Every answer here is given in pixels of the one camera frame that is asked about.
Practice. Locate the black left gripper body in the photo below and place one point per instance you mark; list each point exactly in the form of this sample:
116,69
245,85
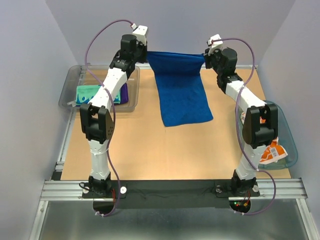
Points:
139,54

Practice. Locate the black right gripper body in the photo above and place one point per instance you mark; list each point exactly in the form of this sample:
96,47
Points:
213,61

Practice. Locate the purple towel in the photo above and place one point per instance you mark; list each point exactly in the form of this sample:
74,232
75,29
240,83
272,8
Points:
123,95

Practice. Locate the blue towel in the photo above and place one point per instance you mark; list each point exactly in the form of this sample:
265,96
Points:
182,97

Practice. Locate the yellow towel teal trim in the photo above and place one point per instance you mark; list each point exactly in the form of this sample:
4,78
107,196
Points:
84,93

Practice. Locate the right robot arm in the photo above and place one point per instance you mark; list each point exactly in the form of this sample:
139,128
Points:
234,87

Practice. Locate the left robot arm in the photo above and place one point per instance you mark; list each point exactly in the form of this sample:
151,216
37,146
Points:
95,116

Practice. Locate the smoky clear plastic bin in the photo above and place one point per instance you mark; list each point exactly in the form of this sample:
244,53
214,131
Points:
78,76

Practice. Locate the teal plastic bin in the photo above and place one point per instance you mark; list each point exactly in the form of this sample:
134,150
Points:
285,130

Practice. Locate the orange white patterned towel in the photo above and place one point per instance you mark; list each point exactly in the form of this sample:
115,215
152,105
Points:
274,155

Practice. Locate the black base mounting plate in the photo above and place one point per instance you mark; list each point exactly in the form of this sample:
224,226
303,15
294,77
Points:
169,194

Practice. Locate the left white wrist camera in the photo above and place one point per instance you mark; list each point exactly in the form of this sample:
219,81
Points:
140,32

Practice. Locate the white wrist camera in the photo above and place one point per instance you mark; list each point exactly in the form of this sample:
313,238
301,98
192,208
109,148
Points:
214,42
140,32

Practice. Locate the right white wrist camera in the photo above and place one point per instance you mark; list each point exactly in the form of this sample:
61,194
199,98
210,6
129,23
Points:
214,42

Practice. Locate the aluminium frame rail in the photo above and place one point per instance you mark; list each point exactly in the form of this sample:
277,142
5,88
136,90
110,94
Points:
169,177

